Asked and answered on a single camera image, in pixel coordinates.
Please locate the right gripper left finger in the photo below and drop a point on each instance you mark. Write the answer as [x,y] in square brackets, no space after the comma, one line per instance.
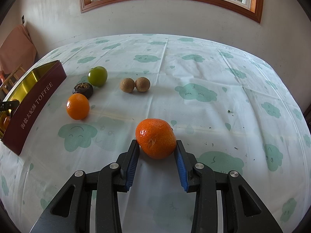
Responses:
[70,209]

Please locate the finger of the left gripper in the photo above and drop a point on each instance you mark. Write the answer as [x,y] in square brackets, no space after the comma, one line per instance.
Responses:
[9,105]

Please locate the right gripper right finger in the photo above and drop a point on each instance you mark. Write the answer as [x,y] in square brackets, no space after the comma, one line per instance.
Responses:
[222,197]

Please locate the smooth orange kumquat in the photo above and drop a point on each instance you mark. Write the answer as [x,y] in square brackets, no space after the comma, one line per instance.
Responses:
[78,106]

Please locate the small dark water chestnut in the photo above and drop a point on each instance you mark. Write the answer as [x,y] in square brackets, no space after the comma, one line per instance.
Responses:
[83,88]

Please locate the green tomato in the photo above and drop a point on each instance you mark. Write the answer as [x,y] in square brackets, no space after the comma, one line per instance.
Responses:
[97,76]

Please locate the mandarin orange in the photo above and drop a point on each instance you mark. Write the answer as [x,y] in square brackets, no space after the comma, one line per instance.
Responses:
[6,122]
[156,138]

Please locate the brown longan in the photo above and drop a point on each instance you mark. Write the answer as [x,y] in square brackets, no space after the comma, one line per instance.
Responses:
[142,84]
[127,85]

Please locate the maroon gold toffee tin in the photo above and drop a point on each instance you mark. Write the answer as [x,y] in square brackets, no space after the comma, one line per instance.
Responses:
[32,92]

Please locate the wooden stool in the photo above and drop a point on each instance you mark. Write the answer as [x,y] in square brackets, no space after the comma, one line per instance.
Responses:
[12,79]

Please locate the orange cloth on chair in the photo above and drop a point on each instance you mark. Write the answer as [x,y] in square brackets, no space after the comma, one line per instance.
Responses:
[16,50]

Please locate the cloud pattern tablecloth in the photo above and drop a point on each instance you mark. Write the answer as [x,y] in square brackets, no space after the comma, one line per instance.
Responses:
[228,107]

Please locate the dark wooden chair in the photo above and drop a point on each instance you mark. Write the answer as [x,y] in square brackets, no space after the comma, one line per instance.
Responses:
[307,116]

